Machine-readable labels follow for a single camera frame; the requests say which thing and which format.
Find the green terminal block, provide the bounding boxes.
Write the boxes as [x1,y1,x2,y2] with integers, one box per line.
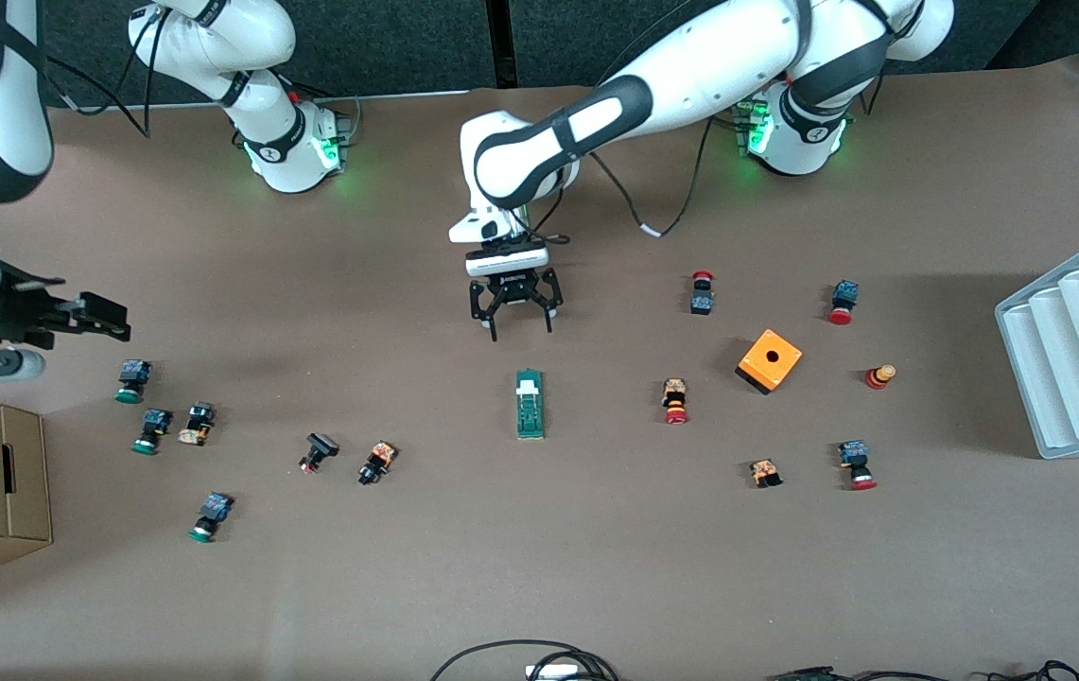
[514,368,547,440]

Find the green mushroom push button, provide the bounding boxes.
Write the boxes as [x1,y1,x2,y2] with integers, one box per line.
[187,491,235,544]
[131,408,174,456]
[114,358,153,405]

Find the black square button red terminals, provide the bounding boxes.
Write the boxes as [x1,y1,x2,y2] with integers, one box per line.
[298,432,340,475]

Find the red mushroom button blue block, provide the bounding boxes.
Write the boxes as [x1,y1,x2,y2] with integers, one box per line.
[827,279,860,326]
[837,440,879,492]

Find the white ribbed tray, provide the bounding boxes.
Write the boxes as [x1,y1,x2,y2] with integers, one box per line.
[994,224,1079,461]

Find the black arm cable white tag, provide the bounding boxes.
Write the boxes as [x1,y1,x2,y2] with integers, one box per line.
[586,90,724,237]

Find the beige black switch part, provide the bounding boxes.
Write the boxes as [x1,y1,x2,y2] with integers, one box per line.
[177,401,217,446]

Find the black vertical post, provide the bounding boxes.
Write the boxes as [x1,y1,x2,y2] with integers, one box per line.
[487,0,513,89]

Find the black selector switch orange block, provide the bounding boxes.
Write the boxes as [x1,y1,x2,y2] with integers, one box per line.
[357,440,399,486]

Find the orange push button enclosure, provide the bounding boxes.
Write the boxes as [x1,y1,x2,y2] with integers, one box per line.
[735,328,804,395]

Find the black looped cable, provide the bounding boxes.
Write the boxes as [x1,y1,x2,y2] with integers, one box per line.
[430,640,620,681]

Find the black cable with plug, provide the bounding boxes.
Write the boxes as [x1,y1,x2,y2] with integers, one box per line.
[766,666,984,681]

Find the black coiled cable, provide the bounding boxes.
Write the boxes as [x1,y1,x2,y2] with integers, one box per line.
[988,660,1079,681]

